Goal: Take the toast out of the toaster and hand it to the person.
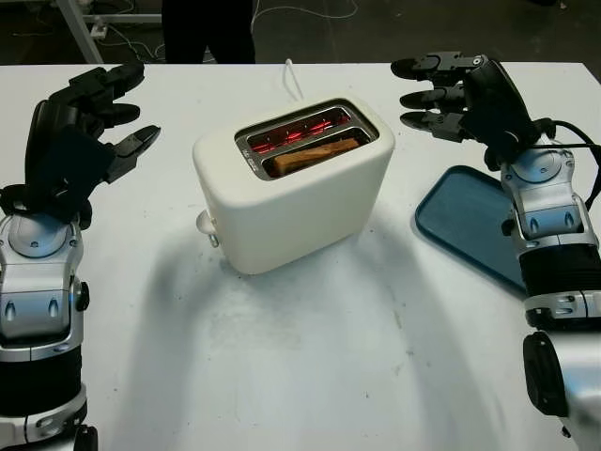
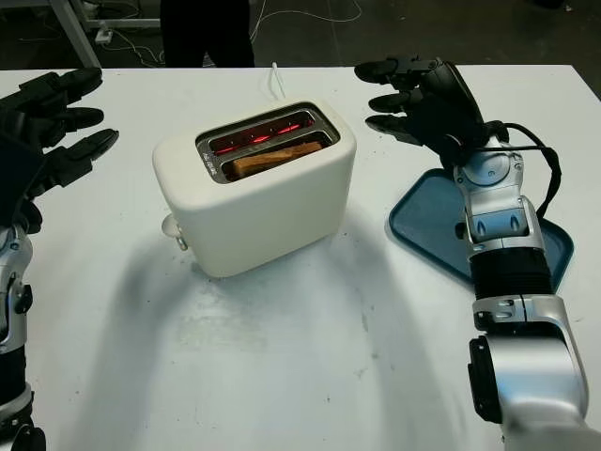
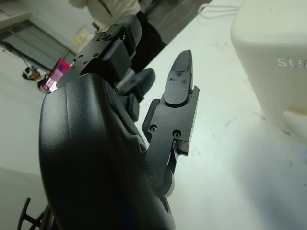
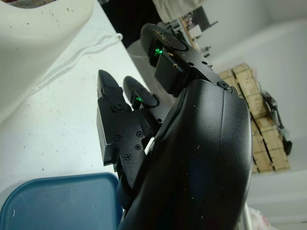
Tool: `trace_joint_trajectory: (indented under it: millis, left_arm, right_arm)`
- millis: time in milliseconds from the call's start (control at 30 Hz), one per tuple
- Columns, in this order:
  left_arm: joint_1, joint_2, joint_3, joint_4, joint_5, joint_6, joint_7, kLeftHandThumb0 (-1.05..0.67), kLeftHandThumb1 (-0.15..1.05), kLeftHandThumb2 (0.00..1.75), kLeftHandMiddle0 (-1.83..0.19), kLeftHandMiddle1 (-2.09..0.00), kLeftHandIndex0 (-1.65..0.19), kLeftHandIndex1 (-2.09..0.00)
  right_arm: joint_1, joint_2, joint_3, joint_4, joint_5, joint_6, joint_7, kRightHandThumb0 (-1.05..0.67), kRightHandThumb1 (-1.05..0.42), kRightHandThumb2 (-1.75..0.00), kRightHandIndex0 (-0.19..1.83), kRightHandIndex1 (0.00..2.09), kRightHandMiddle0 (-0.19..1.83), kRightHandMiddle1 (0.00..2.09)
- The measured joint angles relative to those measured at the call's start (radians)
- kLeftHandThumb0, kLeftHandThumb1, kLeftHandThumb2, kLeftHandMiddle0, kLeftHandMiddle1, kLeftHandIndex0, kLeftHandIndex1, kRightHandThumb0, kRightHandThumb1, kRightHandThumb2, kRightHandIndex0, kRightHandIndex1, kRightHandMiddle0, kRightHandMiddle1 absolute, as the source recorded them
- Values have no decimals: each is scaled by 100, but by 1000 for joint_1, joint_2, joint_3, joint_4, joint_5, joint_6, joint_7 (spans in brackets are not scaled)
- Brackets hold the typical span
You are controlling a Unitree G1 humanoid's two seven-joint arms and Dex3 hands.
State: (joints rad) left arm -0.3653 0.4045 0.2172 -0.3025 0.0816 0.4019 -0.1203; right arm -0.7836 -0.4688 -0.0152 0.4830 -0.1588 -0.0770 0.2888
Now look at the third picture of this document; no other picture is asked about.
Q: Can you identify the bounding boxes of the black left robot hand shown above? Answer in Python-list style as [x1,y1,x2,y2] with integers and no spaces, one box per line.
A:
[38,14,201,230]

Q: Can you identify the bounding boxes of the person in black trousers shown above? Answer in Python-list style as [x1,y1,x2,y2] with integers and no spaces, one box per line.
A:
[68,0,168,74]

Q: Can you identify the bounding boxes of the white two-slot toaster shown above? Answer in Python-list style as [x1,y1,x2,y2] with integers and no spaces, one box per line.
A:
[230,0,307,144]

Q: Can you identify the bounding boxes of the pink bottle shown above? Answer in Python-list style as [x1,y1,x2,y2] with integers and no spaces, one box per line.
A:
[45,59,72,93]

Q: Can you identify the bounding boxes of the black metal stand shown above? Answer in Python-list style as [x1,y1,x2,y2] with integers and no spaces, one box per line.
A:
[16,197,52,230]

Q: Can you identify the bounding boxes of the white toaster power cable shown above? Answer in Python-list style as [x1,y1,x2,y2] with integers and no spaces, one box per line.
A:
[198,2,240,20]

